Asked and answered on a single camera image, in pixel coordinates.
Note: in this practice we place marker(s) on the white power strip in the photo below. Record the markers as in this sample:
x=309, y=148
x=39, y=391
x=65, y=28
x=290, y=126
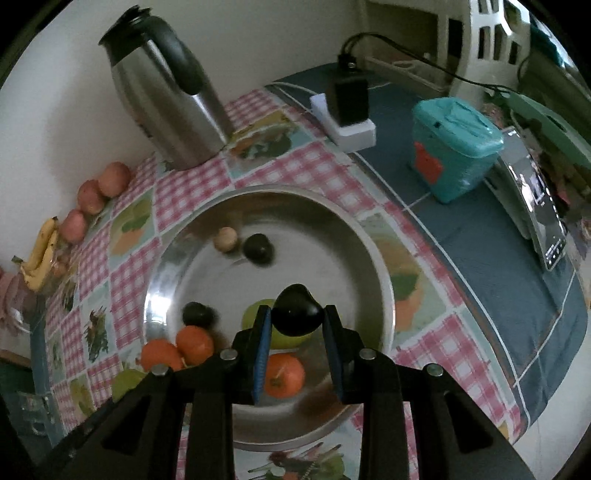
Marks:
x=355, y=136

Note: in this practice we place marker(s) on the dark plum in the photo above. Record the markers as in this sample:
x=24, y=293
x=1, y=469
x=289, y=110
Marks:
x=295, y=311
x=257, y=248
x=197, y=314

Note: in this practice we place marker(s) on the green guava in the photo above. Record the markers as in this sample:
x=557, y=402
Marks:
x=127, y=383

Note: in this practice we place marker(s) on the clear bag of small produce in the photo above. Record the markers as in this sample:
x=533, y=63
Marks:
x=62, y=265

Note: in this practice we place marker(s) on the brown longan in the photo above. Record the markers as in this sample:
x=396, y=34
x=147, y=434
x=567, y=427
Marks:
x=225, y=239

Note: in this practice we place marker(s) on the black charger adapter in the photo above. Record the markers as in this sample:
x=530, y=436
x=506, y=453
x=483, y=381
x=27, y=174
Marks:
x=348, y=101

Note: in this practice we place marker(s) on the yellow banana bunch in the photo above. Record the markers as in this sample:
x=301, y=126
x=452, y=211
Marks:
x=44, y=249

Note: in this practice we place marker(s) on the green mango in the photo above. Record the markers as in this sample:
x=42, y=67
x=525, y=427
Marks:
x=288, y=342

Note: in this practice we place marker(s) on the white plastic lattice basket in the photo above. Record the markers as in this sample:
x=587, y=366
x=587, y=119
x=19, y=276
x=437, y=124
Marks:
x=473, y=55

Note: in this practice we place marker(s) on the stainless steel thermos jug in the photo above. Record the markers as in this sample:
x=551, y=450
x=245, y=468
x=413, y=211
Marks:
x=184, y=129

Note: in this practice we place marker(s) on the blue cloth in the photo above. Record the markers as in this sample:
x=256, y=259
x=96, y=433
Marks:
x=485, y=277

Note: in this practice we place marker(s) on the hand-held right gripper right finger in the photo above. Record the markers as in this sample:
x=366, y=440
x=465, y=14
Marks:
x=334, y=364

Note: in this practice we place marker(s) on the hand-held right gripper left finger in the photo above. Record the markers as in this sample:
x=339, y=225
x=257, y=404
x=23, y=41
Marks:
x=262, y=355

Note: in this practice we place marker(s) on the orange tangerine with stem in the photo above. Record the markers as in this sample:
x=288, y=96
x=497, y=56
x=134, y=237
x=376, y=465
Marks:
x=286, y=374

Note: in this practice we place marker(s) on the red apple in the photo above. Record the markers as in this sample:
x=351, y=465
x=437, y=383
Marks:
x=114, y=179
x=91, y=197
x=74, y=226

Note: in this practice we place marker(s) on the teal plastic box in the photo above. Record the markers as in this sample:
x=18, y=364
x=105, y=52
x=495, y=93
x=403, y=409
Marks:
x=452, y=157

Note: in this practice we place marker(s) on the round steel plate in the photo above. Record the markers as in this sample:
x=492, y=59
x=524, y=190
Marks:
x=314, y=249

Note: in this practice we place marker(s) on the green tray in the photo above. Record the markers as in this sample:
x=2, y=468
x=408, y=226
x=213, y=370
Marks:
x=554, y=120

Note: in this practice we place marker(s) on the pink wrapping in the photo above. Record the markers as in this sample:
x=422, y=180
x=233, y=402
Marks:
x=11, y=295

